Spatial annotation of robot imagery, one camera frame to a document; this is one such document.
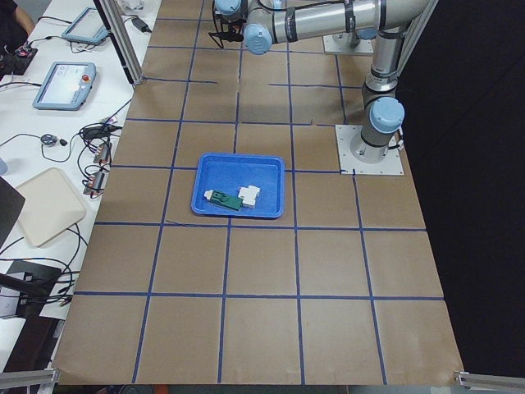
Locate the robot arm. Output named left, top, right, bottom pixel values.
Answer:
left=332, top=28, right=377, bottom=48
left=210, top=0, right=427, bottom=164

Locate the white circuit breaker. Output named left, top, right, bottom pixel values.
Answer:
left=238, top=185, right=261, bottom=208

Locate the blue plastic tray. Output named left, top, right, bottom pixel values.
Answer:
left=191, top=153, right=285, bottom=219

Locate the green electrical module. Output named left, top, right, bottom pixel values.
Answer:
left=203, top=190, right=243, bottom=211

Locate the black power adapter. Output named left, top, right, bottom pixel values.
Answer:
left=131, top=17, right=152, bottom=33

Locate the round grey puck device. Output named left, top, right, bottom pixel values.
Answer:
left=40, top=134, right=58, bottom=147

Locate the near teach pendant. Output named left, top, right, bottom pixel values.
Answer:
left=32, top=62, right=97, bottom=111

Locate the teach pendant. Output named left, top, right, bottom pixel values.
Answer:
left=61, top=7, right=108, bottom=45
left=32, top=62, right=97, bottom=111

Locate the far teach pendant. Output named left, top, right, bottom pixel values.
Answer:
left=61, top=7, right=108, bottom=45

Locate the black laptop corner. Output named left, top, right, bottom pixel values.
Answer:
left=0, top=178, right=25, bottom=245

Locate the small black control box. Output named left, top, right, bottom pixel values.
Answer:
left=1, top=47, right=38, bottom=76

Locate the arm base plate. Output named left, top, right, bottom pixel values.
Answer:
left=335, top=125, right=404, bottom=176
left=322, top=34, right=374, bottom=56

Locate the aluminium frame post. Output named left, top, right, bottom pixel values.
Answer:
left=94, top=0, right=144, bottom=86

